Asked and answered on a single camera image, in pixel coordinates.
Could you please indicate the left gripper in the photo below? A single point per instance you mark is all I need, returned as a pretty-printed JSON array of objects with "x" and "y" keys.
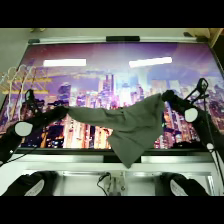
[{"x": 60, "y": 112}]

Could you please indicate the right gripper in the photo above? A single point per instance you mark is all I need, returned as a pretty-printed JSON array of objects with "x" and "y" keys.
[{"x": 168, "y": 96}]

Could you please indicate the grey shirt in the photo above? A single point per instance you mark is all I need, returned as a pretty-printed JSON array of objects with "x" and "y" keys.
[{"x": 133, "y": 126}]

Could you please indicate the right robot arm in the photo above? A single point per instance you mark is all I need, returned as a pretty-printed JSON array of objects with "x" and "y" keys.
[{"x": 200, "y": 121}]

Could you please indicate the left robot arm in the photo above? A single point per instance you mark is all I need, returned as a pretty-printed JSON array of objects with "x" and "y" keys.
[{"x": 31, "y": 124}]

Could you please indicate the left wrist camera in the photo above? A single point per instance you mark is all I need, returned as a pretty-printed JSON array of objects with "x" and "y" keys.
[{"x": 31, "y": 100}]

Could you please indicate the silver frame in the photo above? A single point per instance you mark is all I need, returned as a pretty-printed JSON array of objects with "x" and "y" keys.
[{"x": 83, "y": 165}]

